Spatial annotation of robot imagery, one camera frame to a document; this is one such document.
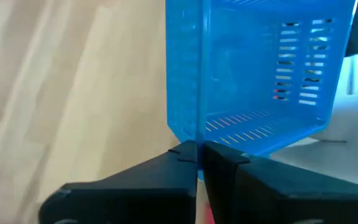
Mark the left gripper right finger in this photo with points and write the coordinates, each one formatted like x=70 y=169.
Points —
x=275 y=199

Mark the blue plastic basket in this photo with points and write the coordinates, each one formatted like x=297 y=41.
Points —
x=244 y=77

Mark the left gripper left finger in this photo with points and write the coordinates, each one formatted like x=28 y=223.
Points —
x=135 y=199

